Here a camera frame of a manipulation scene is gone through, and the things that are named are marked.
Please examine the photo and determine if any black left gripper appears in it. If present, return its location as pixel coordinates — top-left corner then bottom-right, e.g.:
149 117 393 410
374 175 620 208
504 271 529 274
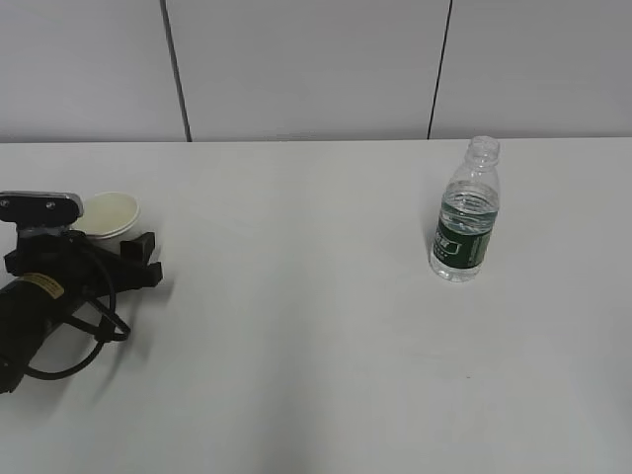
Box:
3 231 163 316

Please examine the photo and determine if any white paper cup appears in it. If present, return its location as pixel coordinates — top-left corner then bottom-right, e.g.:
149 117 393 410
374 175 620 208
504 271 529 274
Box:
72 192 141 255

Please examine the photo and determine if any clear water bottle green label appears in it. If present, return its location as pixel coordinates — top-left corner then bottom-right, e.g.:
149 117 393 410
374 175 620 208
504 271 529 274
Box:
430 136 501 282

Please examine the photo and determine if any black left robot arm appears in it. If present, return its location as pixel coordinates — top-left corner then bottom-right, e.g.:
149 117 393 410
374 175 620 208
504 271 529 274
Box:
1 231 163 393

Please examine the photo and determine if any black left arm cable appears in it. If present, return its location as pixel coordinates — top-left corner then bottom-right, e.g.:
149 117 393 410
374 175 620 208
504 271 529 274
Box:
22 236 132 381

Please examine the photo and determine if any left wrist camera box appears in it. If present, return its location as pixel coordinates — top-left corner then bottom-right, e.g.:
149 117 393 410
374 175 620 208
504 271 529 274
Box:
1 191 84 238

